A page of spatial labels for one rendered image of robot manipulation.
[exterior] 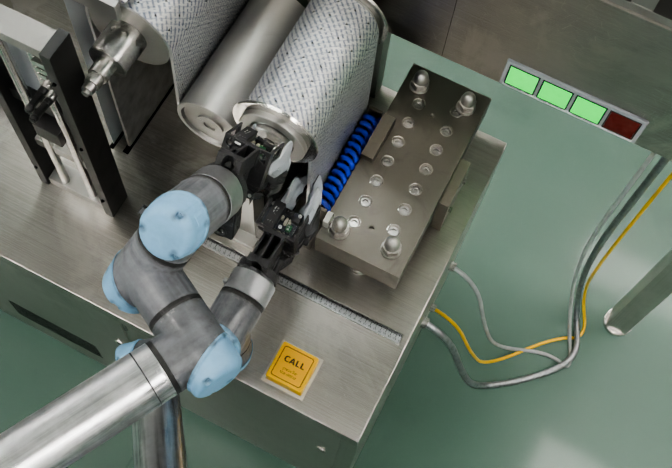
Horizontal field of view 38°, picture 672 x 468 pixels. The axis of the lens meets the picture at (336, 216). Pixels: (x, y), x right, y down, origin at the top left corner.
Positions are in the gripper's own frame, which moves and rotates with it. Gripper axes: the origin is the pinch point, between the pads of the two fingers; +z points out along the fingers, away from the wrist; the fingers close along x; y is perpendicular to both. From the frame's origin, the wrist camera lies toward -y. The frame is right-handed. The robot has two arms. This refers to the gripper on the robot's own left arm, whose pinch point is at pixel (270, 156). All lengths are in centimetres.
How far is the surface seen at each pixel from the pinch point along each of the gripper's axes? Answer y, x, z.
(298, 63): 12.7, 2.6, 7.3
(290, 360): -37.7, -13.4, 7.6
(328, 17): 18.9, 2.5, 14.7
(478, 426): -90, -55, 90
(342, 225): -12.9, -12.0, 14.4
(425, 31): 18.1, -9.9, 32.8
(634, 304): -45, -77, 107
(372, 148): -3.9, -9.6, 28.6
